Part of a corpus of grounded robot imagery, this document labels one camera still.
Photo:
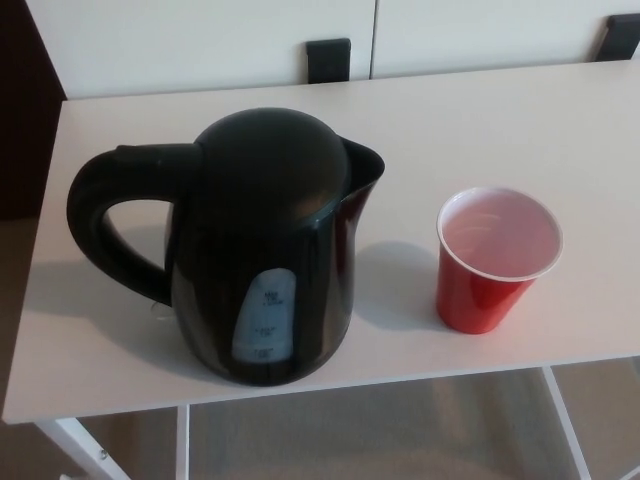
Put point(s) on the black electric kettle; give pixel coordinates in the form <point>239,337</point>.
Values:
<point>270,210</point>

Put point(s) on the red plastic cup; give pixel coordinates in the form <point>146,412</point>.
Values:
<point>475,300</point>

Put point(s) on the small clear plastic piece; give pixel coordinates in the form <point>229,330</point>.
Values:
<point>161,311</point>

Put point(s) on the white metal-framed table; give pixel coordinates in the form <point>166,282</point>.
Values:
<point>475,125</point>

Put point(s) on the white cabinet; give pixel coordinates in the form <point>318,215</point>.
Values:
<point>200,35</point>

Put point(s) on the dark brown door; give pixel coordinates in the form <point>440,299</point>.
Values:
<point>25,100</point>

